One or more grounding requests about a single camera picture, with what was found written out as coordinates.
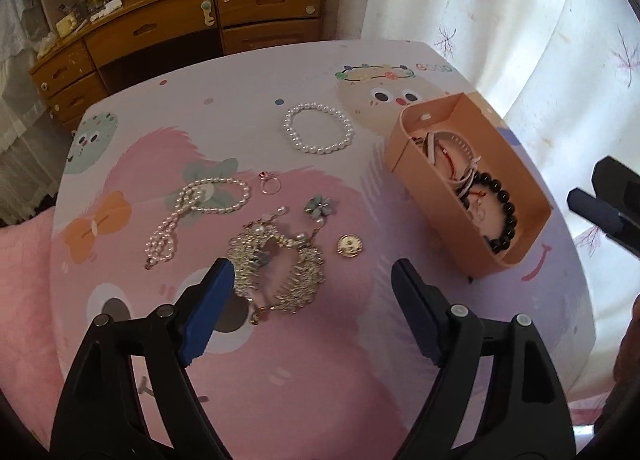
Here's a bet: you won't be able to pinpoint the pink fluffy blanket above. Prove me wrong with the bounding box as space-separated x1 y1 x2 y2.
0 207 68 446

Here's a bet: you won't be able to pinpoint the black bead bracelet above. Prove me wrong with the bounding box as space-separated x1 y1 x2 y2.
457 173 518 255

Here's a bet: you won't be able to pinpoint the round gold brooch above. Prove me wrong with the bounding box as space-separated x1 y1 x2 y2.
336 233 364 258

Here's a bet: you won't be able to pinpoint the red string bracelet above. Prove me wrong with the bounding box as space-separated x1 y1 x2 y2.
422 135 463 181

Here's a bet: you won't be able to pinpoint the rose gold ring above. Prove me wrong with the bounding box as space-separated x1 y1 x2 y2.
257 171 282 195

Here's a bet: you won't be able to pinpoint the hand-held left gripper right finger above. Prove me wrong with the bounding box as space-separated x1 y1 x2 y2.
390 257 576 460

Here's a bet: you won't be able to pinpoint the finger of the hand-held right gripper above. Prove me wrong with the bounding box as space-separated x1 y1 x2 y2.
592 156 640 227
566 189 640 257

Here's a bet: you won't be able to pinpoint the white floral curtain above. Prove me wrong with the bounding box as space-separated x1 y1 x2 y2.
360 0 640 403

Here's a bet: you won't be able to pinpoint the orange paper box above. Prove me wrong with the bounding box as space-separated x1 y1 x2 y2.
384 93 553 280

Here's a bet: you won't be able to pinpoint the gold crystal necklace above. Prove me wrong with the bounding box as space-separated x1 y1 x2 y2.
226 205 327 326

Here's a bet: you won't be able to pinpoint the white and red bangles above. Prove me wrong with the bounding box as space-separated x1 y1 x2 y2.
410 129 483 191

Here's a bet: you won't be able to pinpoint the wooden desk with drawers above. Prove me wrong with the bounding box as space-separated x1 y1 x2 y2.
27 0 328 131

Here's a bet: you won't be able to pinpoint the white lace cloth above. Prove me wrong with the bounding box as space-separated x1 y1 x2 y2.
0 0 61 226

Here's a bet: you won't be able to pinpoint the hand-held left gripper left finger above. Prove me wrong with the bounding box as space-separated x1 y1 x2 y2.
50 257 236 460

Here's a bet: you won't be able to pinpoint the yellow box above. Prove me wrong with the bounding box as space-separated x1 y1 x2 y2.
55 14 81 37

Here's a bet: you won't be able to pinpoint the grey flower earring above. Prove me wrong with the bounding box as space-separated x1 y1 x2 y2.
303 195 335 236

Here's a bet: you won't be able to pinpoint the white pearl bracelet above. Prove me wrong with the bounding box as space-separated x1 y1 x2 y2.
282 101 354 156

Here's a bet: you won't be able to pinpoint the long pearl necklace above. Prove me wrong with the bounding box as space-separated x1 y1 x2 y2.
144 176 252 271

